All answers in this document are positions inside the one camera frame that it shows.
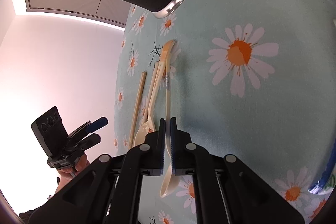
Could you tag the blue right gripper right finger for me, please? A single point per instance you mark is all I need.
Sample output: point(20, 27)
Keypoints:
point(174, 143)

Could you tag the orange handled capybara spoon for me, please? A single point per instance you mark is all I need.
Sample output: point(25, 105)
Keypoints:
point(163, 69)

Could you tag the white blue salt bag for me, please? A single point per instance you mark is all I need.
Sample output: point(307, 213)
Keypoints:
point(326, 182)

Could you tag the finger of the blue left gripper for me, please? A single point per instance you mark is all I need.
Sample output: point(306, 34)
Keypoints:
point(88, 142)
point(96, 125)

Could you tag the daisy print teal tablecloth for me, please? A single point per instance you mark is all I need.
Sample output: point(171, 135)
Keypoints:
point(255, 78)

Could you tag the yellow handled cartoon spoon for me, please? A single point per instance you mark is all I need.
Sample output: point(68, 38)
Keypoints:
point(170, 181)

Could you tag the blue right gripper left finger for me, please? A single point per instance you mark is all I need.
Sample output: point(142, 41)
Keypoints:
point(161, 144)

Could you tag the bamboo chopstick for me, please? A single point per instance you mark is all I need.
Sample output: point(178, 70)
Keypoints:
point(136, 107)
point(144, 119)

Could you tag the person's left hand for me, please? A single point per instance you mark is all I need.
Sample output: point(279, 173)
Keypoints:
point(67, 174)

